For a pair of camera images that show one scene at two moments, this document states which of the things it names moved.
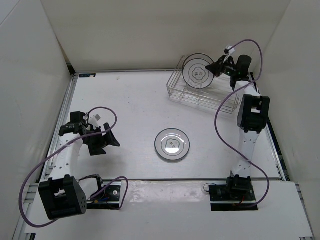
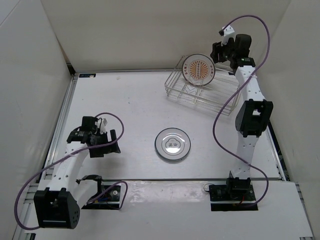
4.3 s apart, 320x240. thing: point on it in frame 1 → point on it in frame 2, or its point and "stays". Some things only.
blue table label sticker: [87, 75] stays
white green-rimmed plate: [196, 75] → [172, 143]
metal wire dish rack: [218, 95] stays
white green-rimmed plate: [172, 143] stays
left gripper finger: [110, 140] → [112, 148]
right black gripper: [216, 67] → [217, 48]
